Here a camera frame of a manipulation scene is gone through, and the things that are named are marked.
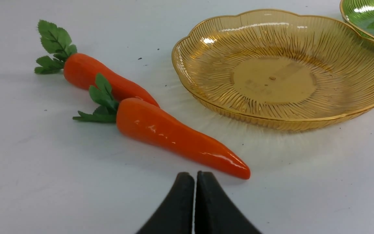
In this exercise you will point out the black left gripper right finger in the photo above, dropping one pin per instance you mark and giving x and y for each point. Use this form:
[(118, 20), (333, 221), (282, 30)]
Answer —
[(215, 213)]

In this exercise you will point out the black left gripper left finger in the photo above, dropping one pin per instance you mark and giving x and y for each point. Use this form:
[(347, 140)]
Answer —
[(175, 213)]

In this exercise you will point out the orange toy carrot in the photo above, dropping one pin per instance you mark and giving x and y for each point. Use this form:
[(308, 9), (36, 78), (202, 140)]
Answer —
[(147, 123), (80, 69)]

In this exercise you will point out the amber ribbed plastic plate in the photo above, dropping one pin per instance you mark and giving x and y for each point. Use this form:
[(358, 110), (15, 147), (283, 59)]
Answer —
[(278, 69)]

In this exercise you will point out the green ribbed plastic plate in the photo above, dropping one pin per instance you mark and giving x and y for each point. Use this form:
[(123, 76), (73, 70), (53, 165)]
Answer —
[(360, 15)]

